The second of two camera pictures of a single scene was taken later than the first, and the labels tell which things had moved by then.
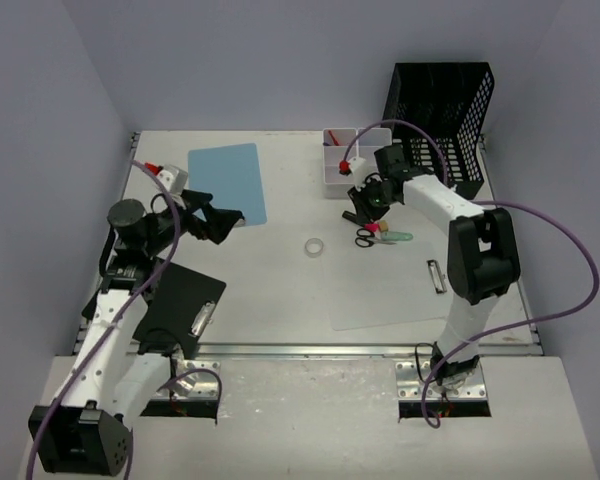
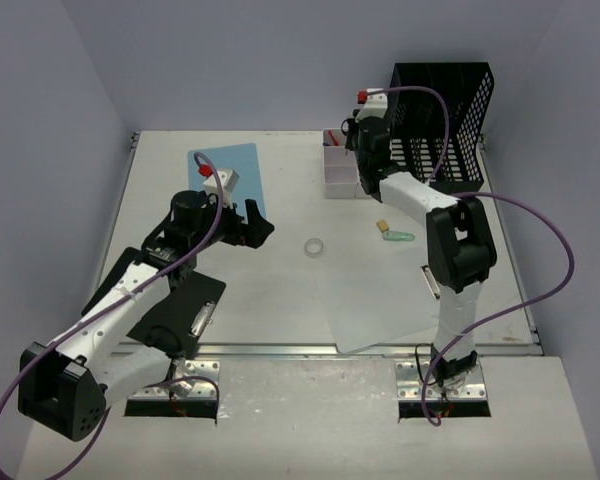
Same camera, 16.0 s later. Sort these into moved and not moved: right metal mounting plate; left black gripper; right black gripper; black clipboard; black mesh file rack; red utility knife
Moved: left black gripper; right black gripper
Not moved: black mesh file rack; right metal mounting plate; black clipboard; red utility knife
